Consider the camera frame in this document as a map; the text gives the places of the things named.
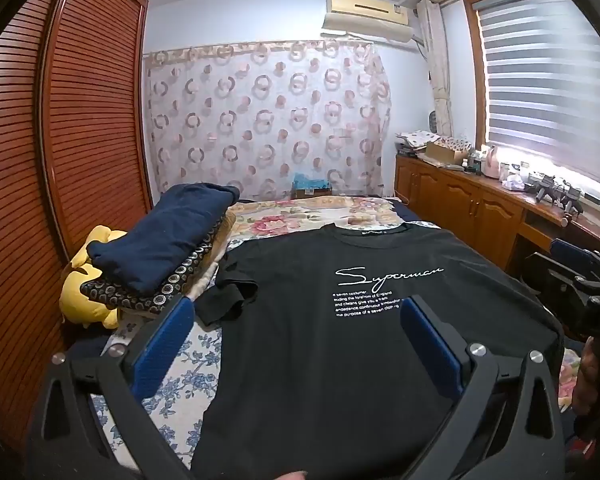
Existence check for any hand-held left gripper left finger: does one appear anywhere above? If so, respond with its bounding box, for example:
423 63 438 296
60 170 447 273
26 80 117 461
25 294 197 480

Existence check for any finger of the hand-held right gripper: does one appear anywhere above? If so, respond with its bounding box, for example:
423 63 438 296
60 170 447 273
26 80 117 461
550 237 600 286
524 252 588 311

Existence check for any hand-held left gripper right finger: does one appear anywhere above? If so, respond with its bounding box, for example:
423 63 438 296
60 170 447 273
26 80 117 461
399 296 566 480

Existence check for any black printed T-shirt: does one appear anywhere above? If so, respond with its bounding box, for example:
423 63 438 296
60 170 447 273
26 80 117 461
192 222 566 480

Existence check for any person's right hand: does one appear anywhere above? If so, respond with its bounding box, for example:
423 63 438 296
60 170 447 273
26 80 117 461
574 342 600 416

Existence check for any blue floral bed sheet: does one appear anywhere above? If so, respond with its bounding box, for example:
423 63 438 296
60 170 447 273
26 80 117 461
87 260 231 480

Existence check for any dark circle-patterned folded cloth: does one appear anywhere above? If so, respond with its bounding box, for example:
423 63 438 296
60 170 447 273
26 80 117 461
80 210 236 316

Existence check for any black gadget on cabinet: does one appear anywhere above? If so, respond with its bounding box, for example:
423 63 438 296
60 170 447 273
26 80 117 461
527 175 586 212

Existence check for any yellow plush toy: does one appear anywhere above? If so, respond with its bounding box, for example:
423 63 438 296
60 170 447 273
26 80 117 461
60 225 128 331

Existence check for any cream folded quilt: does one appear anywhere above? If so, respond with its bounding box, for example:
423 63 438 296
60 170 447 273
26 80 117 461
180 210 238 306

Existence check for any navy folded cloth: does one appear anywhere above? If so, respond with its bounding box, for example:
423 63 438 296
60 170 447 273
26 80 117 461
86 183 241 295

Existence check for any pink jug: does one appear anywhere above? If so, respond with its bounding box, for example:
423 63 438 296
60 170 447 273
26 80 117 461
482 145 502 179

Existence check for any wooden cabinet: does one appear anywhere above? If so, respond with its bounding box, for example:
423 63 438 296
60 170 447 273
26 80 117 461
395 152 600 281

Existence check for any cardboard box of small bottles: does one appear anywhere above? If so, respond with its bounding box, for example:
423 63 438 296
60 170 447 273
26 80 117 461
425 140 471 167

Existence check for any grey striped window blind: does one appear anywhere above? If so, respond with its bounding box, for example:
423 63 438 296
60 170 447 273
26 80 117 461
472 0 600 196

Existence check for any teal item on box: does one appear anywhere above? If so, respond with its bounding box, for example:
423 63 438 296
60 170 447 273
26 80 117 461
291 174 333 200

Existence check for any wooden louvered wardrobe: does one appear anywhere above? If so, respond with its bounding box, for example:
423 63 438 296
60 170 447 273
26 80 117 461
0 0 153 461

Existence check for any sheer circle-patterned curtain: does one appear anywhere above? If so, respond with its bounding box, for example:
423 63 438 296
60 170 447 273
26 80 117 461
142 40 393 206

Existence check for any beige tied curtain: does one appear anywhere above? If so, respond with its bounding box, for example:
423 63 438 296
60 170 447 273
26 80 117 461
417 0 453 136

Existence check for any wall air conditioner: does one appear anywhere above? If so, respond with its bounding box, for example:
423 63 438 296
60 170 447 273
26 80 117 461
321 0 413 43

